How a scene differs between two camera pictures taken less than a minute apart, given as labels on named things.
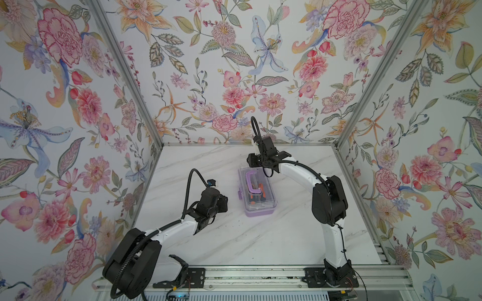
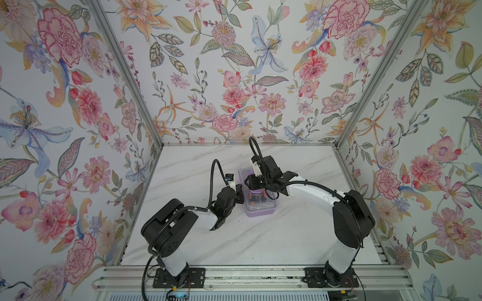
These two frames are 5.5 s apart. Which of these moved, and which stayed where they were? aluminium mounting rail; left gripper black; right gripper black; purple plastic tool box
Moved: left gripper black; right gripper black
Stayed: purple plastic tool box; aluminium mounting rail
